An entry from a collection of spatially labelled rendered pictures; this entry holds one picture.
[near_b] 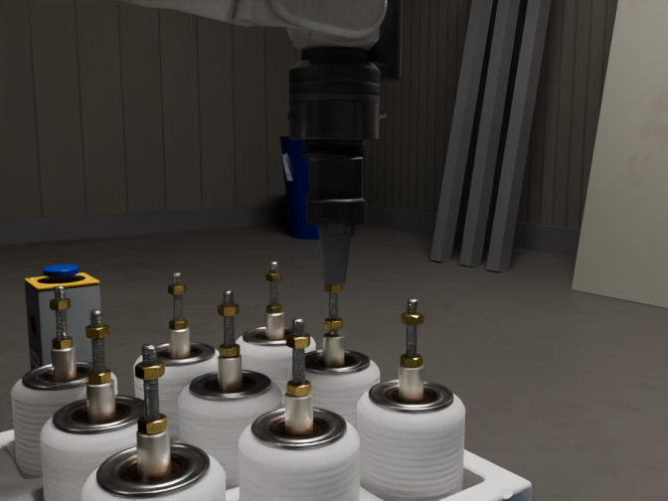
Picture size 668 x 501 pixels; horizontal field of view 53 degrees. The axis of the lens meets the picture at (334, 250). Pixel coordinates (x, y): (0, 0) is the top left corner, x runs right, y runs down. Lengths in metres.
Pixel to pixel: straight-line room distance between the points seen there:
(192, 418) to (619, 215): 1.88
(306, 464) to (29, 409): 0.28
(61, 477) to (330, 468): 0.21
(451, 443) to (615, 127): 1.89
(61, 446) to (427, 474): 0.29
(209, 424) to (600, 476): 0.65
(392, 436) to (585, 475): 0.55
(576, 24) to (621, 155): 0.99
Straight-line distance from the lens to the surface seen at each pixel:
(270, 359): 0.75
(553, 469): 1.09
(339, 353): 0.69
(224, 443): 0.61
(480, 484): 0.63
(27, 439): 0.70
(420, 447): 0.58
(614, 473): 1.11
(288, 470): 0.51
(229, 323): 0.62
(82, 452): 0.57
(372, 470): 0.61
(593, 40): 3.14
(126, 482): 0.48
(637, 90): 2.39
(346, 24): 0.62
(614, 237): 2.32
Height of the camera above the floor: 0.47
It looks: 9 degrees down
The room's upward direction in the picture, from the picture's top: straight up
